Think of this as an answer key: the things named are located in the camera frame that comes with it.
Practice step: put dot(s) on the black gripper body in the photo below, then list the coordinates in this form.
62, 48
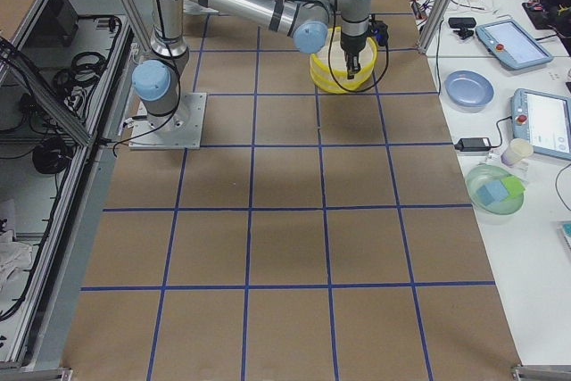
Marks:
351, 44

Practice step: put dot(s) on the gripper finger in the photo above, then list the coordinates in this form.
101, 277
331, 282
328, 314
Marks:
352, 65

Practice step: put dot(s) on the yellow steamer basket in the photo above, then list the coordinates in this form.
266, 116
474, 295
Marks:
332, 55
339, 84

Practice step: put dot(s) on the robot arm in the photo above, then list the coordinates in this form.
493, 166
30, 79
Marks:
305, 21

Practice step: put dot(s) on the black webcam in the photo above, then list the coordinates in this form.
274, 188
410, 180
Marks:
463, 27

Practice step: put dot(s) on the blue plate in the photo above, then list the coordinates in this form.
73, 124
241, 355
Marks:
468, 91

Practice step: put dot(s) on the black power adapter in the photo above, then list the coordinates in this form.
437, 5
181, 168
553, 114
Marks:
473, 144

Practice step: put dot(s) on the blue teach pendant far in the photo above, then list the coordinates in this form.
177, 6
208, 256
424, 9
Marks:
515, 48

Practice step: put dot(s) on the blue teach pendant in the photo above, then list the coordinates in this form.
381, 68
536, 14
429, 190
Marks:
515, 48
543, 120

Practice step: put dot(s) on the white paper cup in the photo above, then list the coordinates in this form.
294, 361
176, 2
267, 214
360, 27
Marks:
517, 150

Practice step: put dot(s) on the clear green bowl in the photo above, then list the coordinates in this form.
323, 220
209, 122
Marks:
484, 173

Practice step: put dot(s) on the blue sponge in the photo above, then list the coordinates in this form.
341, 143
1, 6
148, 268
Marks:
491, 192

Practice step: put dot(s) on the blue teach pendant near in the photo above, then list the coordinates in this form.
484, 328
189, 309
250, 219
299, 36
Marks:
543, 120

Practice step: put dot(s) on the green sponge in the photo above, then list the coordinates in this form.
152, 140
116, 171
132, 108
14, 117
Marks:
513, 187

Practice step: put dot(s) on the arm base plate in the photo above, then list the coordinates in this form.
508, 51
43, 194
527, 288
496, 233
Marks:
184, 129

